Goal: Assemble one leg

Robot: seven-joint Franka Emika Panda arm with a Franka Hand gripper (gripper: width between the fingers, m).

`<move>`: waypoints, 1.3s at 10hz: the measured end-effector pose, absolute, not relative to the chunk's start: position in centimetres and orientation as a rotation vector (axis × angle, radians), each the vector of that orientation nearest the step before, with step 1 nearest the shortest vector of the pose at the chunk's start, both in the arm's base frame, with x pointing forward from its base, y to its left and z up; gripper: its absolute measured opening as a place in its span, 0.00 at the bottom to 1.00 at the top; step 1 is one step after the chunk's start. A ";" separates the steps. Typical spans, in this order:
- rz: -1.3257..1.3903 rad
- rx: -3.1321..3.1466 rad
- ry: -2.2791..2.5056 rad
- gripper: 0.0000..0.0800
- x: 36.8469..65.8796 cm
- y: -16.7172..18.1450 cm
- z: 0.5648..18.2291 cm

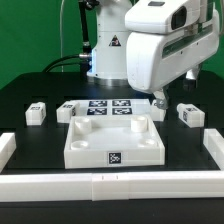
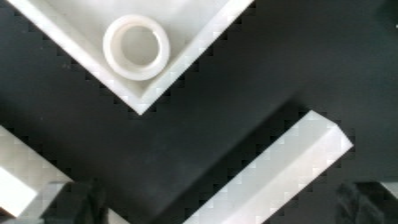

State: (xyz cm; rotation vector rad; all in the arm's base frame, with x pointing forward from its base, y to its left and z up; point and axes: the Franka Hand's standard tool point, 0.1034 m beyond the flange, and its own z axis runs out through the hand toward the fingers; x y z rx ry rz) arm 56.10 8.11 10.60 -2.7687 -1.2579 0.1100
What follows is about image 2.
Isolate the white square tabletop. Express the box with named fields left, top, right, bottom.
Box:
left=6, top=0, right=255, bottom=113

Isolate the white U-shaped fence wall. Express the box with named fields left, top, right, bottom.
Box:
left=0, top=110, right=356, bottom=224

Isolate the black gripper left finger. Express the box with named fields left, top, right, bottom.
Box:
left=41, top=180, right=109, bottom=224

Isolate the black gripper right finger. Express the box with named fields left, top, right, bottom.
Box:
left=334, top=181, right=398, bottom=224

